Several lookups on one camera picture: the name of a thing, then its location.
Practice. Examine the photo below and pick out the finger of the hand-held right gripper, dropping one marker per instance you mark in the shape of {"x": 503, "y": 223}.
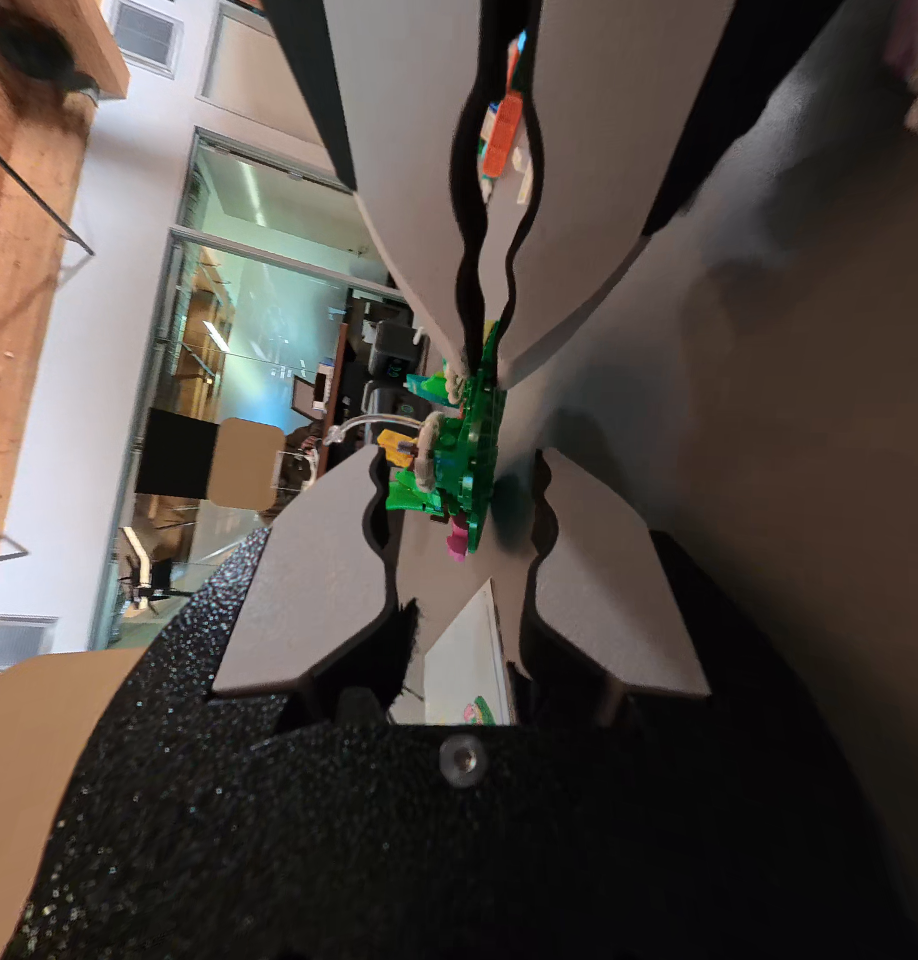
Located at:
{"x": 616, "y": 150}
{"x": 399, "y": 150}

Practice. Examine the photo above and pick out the black power station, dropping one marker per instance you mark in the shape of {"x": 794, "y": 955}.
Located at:
{"x": 395, "y": 349}
{"x": 384, "y": 401}

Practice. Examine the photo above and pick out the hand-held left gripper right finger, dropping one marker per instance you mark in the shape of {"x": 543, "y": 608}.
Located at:
{"x": 609, "y": 592}

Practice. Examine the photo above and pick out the black round object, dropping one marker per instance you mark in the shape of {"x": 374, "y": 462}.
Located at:
{"x": 39, "y": 56}

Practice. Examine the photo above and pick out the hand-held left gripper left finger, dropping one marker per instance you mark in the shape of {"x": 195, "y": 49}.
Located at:
{"x": 309, "y": 592}

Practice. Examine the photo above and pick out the wall air vent grille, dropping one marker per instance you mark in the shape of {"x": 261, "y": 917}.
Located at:
{"x": 16, "y": 643}
{"x": 144, "y": 34}

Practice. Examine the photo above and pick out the green lego flower model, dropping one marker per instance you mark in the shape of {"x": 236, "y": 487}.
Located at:
{"x": 477, "y": 435}

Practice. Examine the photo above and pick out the orange lego piece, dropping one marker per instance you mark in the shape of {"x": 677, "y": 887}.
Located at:
{"x": 504, "y": 135}

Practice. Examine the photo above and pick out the lego instruction booklet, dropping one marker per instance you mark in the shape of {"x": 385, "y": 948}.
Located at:
{"x": 466, "y": 660}

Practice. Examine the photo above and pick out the pile of colourful lego bricks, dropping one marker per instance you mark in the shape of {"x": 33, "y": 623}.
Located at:
{"x": 519, "y": 49}

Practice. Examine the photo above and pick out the small black monitor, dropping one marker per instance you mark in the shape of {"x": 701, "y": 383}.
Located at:
{"x": 305, "y": 394}

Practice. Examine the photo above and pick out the light panel on tripod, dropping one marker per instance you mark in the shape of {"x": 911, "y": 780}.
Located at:
{"x": 155, "y": 577}

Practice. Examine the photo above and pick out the wooden board stand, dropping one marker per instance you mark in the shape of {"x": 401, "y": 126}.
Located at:
{"x": 24, "y": 787}

